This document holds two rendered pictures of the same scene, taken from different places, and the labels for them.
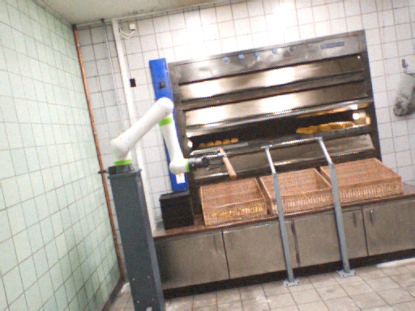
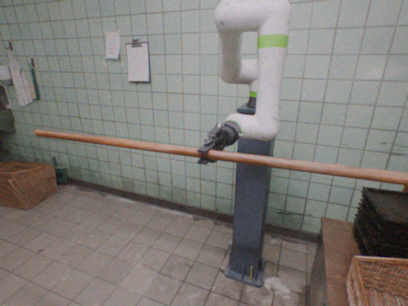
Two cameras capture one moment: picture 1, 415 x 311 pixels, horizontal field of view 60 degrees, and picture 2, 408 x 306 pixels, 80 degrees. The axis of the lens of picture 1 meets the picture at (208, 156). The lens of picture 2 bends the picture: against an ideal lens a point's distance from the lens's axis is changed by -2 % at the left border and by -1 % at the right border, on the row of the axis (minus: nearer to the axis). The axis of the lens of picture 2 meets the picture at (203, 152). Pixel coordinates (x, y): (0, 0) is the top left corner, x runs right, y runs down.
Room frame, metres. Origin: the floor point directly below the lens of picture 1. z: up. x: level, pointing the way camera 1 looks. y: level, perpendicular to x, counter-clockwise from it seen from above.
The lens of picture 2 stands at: (2.79, -0.79, 1.46)
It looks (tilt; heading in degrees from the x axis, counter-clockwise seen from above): 21 degrees down; 111
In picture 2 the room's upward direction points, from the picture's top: straight up
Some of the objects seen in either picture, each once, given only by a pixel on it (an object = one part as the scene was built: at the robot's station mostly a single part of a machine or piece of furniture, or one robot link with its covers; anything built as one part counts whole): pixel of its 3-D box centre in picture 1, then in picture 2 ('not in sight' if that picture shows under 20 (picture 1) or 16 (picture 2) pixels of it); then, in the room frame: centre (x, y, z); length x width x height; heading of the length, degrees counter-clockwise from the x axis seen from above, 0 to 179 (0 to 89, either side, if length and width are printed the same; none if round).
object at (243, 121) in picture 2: (179, 166); (236, 127); (2.55, 0.22, 1.18); 0.14 x 0.13 x 0.11; 89
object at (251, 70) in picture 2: (121, 151); (259, 78); (2.57, 0.61, 1.36); 0.16 x 0.13 x 0.19; 13
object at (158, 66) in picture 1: (183, 159); not in sight; (4.48, 0.32, 1.07); 1.93 x 0.16 x 2.15; 179
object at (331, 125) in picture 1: (323, 127); not in sight; (3.98, -1.31, 1.21); 0.61 x 0.48 x 0.06; 179
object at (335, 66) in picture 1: (270, 77); not in sight; (3.54, -0.72, 1.80); 1.79 x 0.11 x 0.19; 89
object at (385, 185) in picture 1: (358, 179); not in sight; (3.27, -1.33, 0.72); 0.56 x 0.49 x 0.28; 89
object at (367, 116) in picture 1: (259, 148); not in sight; (4.49, -0.65, 1.05); 2.10 x 1.91 x 2.10; 89
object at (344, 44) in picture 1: (267, 57); not in sight; (3.57, -0.72, 1.99); 1.80 x 0.08 x 0.21; 89
